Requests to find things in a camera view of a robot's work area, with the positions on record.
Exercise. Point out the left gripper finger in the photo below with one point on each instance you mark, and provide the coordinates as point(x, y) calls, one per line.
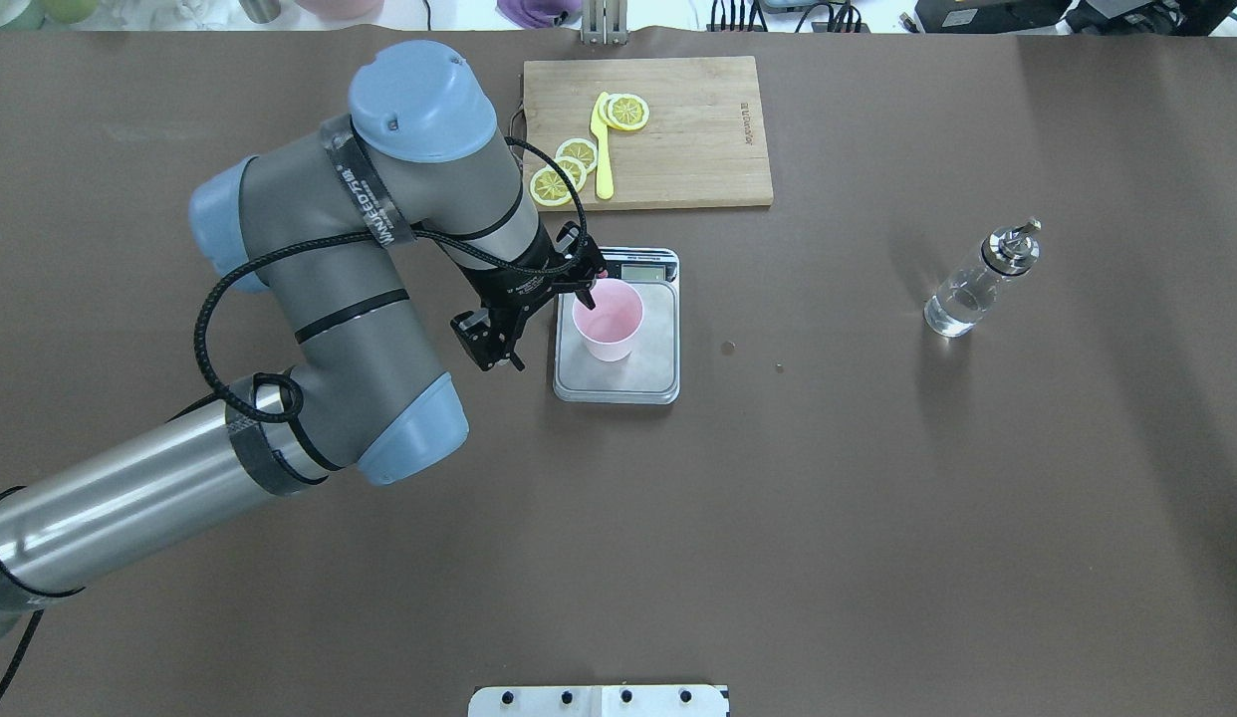
point(584, 295)

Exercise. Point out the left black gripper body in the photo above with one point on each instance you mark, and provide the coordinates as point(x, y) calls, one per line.
point(516, 288)

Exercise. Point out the pink plastic cup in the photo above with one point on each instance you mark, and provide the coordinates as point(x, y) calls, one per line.
point(608, 327)

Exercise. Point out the clear glass sauce bottle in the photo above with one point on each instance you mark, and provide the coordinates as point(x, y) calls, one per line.
point(1005, 255)

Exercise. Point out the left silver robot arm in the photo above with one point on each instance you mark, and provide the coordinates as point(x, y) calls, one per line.
point(313, 355)

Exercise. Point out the green cup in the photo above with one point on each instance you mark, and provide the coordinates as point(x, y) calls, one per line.
point(68, 12)

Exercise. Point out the lemon slice toy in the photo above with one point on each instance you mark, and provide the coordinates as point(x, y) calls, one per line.
point(576, 170)
point(581, 149)
point(550, 187)
point(626, 112)

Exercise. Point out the yellow plastic knife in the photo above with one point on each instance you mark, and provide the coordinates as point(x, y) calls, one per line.
point(599, 128)

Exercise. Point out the purple cloth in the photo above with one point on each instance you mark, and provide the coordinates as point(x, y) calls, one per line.
point(537, 14)

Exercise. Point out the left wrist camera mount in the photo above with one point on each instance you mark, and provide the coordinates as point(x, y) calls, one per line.
point(490, 336)

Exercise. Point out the aluminium frame post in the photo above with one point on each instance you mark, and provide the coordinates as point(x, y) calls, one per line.
point(604, 22)

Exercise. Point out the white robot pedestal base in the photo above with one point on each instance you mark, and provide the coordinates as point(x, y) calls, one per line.
point(601, 700)

